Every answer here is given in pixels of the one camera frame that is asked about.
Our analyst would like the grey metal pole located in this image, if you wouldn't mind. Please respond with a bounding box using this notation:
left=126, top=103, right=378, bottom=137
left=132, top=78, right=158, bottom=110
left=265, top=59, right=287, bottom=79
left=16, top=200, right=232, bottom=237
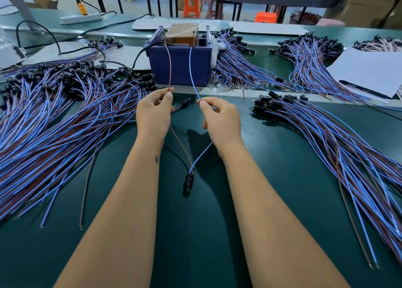
left=0, top=0, right=37, bottom=23

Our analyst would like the black pen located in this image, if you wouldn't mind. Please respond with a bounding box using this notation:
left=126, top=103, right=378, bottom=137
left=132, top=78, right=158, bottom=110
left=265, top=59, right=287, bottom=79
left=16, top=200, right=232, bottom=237
left=339, top=79, right=392, bottom=99

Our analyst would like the white paper sheet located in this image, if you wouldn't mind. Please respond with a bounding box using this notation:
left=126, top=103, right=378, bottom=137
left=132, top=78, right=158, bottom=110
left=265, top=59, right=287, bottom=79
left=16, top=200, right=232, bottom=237
left=327, top=46, right=402, bottom=99

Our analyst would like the brown cardboard block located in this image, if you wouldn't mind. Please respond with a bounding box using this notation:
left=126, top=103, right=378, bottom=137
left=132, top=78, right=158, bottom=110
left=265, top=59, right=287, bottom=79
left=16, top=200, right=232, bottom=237
left=166, top=23, right=200, bottom=47

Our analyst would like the open cardboard box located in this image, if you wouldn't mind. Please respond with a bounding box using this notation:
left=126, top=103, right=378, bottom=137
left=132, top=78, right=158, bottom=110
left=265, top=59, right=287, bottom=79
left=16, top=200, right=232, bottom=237
left=30, top=0, right=59, bottom=9

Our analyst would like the person's left forearm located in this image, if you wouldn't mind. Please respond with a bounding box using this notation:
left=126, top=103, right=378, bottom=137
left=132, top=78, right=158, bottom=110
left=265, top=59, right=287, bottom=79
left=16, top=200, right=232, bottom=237
left=54, top=137, right=170, bottom=288

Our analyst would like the blue plastic tester box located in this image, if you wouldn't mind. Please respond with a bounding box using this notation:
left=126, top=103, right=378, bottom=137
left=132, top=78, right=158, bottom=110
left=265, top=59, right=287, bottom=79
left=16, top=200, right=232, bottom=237
left=146, top=26, right=214, bottom=88

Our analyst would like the pink plastic stool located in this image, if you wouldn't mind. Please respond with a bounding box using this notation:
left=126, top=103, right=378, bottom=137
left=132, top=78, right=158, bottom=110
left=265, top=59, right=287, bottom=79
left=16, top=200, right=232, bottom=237
left=316, top=18, right=345, bottom=27

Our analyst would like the white plastic device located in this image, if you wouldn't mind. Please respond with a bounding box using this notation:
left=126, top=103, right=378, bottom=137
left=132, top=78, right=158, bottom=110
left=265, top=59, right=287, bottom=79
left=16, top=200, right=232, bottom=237
left=0, top=45, right=27, bottom=69

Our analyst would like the pile of wired lamps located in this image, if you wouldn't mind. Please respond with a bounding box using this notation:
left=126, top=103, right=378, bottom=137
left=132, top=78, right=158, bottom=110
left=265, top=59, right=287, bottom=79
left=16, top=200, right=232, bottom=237
left=251, top=91, right=402, bottom=270
left=0, top=58, right=192, bottom=229

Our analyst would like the white power strip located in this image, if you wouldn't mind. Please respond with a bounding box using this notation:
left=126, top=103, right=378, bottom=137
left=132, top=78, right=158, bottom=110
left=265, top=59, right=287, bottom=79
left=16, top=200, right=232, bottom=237
left=59, top=12, right=103, bottom=25

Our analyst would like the person's right hand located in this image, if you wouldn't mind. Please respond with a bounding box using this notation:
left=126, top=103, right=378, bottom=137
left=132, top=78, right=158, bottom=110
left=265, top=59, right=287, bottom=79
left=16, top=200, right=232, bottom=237
left=197, top=96, right=245, bottom=157

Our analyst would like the white flat mat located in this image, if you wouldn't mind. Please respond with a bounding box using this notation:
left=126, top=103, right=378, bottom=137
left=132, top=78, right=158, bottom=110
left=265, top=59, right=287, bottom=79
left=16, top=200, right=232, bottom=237
left=132, top=17, right=228, bottom=31
left=25, top=43, right=152, bottom=70
left=229, top=21, right=310, bottom=36

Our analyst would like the loose grey wire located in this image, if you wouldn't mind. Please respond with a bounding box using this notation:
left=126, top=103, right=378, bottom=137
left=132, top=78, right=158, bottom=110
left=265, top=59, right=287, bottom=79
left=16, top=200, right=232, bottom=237
left=79, top=148, right=101, bottom=230

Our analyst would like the person's right forearm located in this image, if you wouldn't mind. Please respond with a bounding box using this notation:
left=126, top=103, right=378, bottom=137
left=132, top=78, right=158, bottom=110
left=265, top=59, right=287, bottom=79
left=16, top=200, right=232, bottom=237
left=223, top=148, right=350, bottom=288

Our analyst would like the black power cable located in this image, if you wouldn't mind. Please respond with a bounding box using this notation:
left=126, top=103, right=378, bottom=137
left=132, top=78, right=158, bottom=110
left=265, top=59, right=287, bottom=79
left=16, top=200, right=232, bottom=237
left=15, top=13, right=155, bottom=56

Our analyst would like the orange plastic stool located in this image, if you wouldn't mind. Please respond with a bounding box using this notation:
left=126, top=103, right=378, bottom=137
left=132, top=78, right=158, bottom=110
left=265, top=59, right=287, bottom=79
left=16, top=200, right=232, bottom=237
left=183, top=0, right=202, bottom=19
left=254, top=12, right=278, bottom=24

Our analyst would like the blue brown plug cable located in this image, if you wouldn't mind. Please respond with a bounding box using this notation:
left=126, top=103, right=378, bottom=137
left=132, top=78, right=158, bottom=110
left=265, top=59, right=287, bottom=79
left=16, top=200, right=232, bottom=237
left=163, top=43, right=216, bottom=198

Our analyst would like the stack of large cardboard boxes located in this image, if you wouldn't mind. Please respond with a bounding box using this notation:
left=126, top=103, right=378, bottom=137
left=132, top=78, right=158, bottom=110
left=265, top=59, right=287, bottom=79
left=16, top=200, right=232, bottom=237
left=336, top=0, right=402, bottom=27

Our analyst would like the person's left hand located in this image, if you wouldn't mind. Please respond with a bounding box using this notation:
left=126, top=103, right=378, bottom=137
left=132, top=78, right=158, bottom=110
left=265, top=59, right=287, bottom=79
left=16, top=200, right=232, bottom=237
left=136, top=88, right=177, bottom=144

